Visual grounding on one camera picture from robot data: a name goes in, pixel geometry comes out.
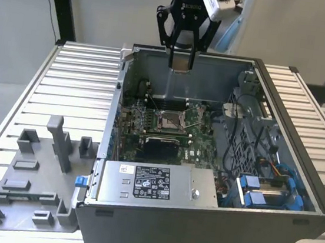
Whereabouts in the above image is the black graphics card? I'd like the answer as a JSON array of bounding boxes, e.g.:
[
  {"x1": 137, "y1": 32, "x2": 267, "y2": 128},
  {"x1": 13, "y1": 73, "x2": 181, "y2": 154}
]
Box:
[{"x1": 140, "y1": 134, "x2": 181, "y2": 167}]

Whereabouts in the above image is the black upright post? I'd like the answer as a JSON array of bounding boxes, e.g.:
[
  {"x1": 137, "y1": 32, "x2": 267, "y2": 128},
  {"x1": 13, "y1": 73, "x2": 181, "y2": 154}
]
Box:
[{"x1": 39, "y1": 0, "x2": 82, "y2": 43}]

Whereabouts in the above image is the hard disk in blue carrier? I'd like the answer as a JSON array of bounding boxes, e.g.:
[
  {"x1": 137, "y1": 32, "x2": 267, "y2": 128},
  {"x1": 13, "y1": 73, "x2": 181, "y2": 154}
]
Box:
[{"x1": 233, "y1": 171, "x2": 308, "y2": 216}]

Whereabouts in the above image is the silver power supply unit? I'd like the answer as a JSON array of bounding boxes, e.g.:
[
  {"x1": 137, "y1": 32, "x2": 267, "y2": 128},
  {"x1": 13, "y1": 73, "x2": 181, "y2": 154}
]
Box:
[{"x1": 96, "y1": 156, "x2": 223, "y2": 217}]

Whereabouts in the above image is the silver metal drive cage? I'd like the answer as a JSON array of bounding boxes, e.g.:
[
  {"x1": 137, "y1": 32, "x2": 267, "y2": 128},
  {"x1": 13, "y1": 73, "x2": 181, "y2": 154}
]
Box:
[{"x1": 211, "y1": 84, "x2": 292, "y2": 185}]

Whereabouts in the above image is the thin black wall cable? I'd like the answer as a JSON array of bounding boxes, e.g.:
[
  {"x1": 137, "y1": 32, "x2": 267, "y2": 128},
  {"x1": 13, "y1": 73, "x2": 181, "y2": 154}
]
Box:
[{"x1": 31, "y1": 0, "x2": 71, "y2": 46}]

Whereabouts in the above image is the RAM slot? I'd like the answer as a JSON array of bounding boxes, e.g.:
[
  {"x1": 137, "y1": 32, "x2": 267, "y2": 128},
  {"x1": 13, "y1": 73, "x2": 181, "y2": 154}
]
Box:
[
  {"x1": 144, "y1": 92, "x2": 193, "y2": 107},
  {"x1": 140, "y1": 126, "x2": 193, "y2": 141}
]

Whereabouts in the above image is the small CPU plate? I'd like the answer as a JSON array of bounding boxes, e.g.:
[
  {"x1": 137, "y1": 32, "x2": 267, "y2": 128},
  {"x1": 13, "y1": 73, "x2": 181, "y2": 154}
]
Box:
[{"x1": 170, "y1": 58, "x2": 193, "y2": 76}]

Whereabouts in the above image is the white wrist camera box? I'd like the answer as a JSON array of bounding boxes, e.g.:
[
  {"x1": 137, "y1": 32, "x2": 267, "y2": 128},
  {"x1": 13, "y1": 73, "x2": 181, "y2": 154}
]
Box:
[{"x1": 200, "y1": 0, "x2": 236, "y2": 24}]

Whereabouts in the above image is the black open PC case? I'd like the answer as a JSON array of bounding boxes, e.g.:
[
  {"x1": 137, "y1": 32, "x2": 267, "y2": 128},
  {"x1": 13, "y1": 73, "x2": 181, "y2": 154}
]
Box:
[{"x1": 72, "y1": 38, "x2": 325, "y2": 243}]

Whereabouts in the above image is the orange yellow wire bundle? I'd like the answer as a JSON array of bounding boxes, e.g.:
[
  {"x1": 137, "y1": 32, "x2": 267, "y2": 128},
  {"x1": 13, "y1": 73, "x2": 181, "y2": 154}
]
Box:
[{"x1": 268, "y1": 160, "x2": 285, "y2": 179}]

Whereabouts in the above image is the black wire in case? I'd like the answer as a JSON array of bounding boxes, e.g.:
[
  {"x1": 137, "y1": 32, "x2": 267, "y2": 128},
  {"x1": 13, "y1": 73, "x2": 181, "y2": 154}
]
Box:
[{"x1": 221, "y1": 91, "x2": 274, "y2": 182}]

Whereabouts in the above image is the grey plastic parts rack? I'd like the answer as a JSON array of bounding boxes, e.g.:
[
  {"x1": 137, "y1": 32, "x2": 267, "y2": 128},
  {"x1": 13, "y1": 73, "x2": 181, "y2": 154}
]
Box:
[{"x1": 0, "y1": 108, "x2": 104, "y2": 243}]

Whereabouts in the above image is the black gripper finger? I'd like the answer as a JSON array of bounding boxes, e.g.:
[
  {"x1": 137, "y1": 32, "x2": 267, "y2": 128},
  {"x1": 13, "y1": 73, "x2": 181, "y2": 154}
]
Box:
[
  {"x1": 186, "y1": 17, "x2": 222, "y2": 75},
  {"x1": 150, "y1": 4, "x2": 182, "y2": 69}
]

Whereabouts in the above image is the CPU socket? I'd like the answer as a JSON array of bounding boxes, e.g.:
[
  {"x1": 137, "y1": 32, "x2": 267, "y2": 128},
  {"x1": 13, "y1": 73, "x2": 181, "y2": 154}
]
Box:
[{"x1": 155, "y1": 109, "x2": 188, "y2": 132}]

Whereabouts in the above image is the blue case latch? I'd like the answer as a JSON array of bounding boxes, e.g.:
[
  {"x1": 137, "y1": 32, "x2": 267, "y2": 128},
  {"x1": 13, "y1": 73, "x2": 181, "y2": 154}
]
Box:
[{"x1": 73, "y1": 174, "x2": 89, "y2": 189}]

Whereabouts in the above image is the green motherboard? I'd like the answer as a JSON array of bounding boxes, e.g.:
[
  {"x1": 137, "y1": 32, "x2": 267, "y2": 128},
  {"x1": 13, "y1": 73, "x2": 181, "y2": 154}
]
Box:
[{"x1": 112, "y1": 92, "x2": 234, "y2": 178}]

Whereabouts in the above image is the green RAM stick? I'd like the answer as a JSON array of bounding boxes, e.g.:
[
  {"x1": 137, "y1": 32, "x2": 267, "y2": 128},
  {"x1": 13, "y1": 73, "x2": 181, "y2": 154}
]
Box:
[{"x1": 0, "y1": 187, "x2": 57, "y2": 204}]

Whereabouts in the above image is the thin metal locking lever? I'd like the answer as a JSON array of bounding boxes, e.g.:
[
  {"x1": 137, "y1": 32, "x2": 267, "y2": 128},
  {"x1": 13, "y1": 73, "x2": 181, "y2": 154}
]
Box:
[{"x1": 185, "y1": 106, "x2": 205, "y2": 131}]

